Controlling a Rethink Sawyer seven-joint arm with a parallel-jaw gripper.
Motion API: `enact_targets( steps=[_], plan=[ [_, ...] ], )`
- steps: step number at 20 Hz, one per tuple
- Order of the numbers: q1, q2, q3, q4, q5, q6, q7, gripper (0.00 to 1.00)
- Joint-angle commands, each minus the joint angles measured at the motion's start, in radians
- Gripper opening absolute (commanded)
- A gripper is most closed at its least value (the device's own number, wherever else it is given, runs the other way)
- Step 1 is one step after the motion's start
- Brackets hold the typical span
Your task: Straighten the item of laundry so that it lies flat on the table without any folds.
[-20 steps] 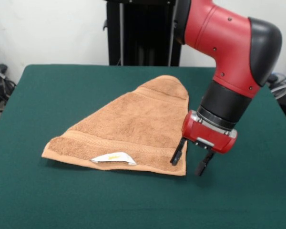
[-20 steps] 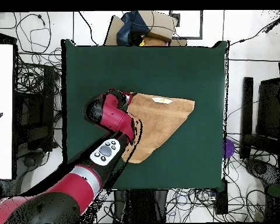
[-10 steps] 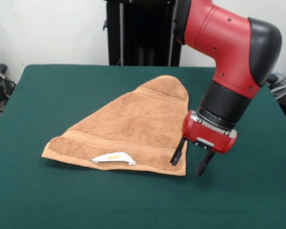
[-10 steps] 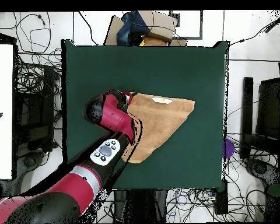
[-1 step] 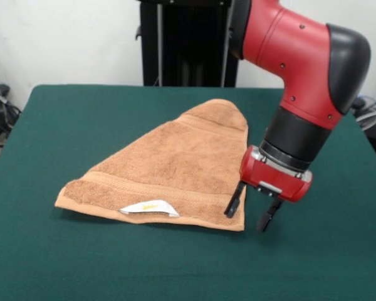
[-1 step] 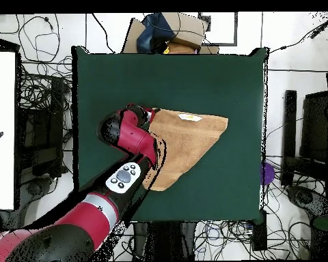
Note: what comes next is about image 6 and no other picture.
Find tan terry towel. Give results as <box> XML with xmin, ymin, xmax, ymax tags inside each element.
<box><xmin>141</xmin><ymin>108</ymin><xmax>230</xmax><ymax>192</ymax></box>

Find dark green table cloth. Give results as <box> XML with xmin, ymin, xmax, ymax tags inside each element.
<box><xmin>71</xmin><ymin>45</ymin><xmax>269</xmax><ymax>223</ymax></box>

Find dark blue garment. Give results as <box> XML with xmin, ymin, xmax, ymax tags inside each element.
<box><xmin>136</xmin><ymin>12</ymin><xmax>178</xmax><ymax>54</ymax></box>

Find brown cardboard box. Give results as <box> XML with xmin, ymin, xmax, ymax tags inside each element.
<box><xmin>121</xmin><ymin>12</ymin><xmax>220</xmax><ymax>55</ymax></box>

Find black metal rack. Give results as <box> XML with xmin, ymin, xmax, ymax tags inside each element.
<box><xmin>16</xmin><ymin>76</ymin><xmax>65</xmax><ymax>178</ymax></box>

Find purple round object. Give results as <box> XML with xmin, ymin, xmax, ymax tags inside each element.
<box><xmin>260</xmin><ymin>162</ymin><xmax>276</xmax><ymax>186</ymax></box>

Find black upright bar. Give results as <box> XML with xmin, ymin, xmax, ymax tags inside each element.
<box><xmin>280</xmin><ymin>89</ymin><xmax>298</xmax><ymax>188</ymax></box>

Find grey stand base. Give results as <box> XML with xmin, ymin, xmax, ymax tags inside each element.
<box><xmin>20</xmin><ymin>176</ymin><xmax>54</xmax><ymax>203</ymax></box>
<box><xmin>286</xmin><ymin>184</ymin><xmax>328</xmax><ymax>217</ymax></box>

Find white board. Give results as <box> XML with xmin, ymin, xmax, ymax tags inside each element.
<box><xmin>0</xmin><ymin>50</ymin><xmax>16</xmax><ymax>211</ymax></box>

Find black power strip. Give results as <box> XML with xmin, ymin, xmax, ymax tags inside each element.
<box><xmin>251</xmin><ymin>209</ymin><xmax>268</xmax><ymax>252</ymax></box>

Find black panel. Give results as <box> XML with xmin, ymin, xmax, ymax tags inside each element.
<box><xmin>299</xmin><ymin>91</ymin><xmax>328</xmax><ymax>164</ymax></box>

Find black square floor frame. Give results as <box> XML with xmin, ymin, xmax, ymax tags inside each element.
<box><xmin>197</xmin><ymin>12</ymin><xmax>238</xmax><ymax>46</ymax></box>

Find tangled black floor cables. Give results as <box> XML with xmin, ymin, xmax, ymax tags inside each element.
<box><xmin>195</xmin><ymin>218</ymin><xmax>312</xmax><ymax>261</ymax></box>
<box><xmin>16</xmin><ymin>14</ymin><xmax>73</xmax><ymax>110</ymax></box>
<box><xmin>109</xmin><ymin>222</ymin><xmax>136</xmax><ymax>261</ymax></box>

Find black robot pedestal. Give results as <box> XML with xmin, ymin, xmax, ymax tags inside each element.
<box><xmin>133</xmin><ymin>221</ymin><xmax>198</xmax><ymax>261</ymax></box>

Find black cable with plug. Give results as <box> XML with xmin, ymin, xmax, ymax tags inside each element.
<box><xmin>269</xmin><ymin>12</ymin><xmax>328</xmax><ymax>54</ymax></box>

